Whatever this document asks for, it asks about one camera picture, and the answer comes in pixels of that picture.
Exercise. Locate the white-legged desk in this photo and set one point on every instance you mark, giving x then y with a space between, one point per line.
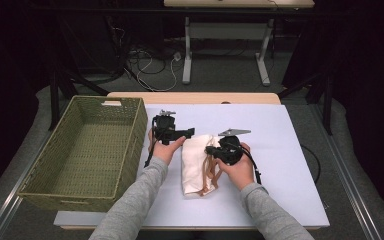
240 3

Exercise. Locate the light wooden table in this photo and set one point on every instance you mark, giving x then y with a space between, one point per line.
196 98

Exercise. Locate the person's right hand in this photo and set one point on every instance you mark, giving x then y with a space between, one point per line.
241 173

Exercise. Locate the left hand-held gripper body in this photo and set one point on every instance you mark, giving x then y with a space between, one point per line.
165 128

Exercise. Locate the green woven basket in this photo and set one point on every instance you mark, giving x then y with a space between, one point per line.
90 156

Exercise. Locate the metal floor rail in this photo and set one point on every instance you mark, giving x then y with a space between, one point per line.
5 216
356 200

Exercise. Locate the person's left hand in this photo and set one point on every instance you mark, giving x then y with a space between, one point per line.
163 151

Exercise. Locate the black metal stand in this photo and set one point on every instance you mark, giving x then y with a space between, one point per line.
328 110
54 100

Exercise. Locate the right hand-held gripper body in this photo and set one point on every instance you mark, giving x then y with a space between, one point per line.
231 151

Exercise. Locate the cream baby bodysuit brown trim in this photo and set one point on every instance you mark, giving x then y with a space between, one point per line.
195 166

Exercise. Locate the white board sheet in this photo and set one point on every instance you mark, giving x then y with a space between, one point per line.
280 150

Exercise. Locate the white power plug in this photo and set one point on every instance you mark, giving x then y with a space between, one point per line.
177 56

